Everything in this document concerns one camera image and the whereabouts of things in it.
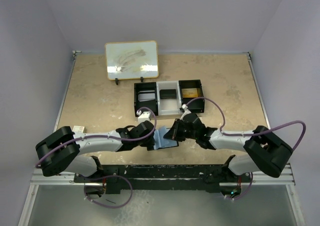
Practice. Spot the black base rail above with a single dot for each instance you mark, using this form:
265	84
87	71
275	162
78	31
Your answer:
210	178

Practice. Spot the black VIP cards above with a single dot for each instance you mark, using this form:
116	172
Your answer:
165	94

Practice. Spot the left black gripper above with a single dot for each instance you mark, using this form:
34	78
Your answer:
149	142

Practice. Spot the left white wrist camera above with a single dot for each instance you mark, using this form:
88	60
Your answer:
144	114

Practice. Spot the gold cards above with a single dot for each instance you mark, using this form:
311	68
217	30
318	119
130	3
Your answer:
190	92

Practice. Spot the silver VIP cards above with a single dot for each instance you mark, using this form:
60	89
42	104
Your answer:
146	95

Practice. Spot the white board with yellow rim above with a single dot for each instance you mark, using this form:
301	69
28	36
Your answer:
131	60

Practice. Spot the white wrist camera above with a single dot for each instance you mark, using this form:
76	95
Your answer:
144	114
184	111

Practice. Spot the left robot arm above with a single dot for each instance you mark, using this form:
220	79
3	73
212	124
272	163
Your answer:
61	151

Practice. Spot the black white card sorting tray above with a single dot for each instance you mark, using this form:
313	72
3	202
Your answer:
170	106

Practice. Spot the small white green box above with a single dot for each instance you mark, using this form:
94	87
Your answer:
78	129

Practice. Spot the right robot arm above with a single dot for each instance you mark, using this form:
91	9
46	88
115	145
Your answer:
266	153

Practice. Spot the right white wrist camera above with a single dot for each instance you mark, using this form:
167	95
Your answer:
184	111

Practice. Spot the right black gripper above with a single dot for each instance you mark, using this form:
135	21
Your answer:
173	133

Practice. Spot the black leather card holder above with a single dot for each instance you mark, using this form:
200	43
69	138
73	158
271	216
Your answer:
159	142

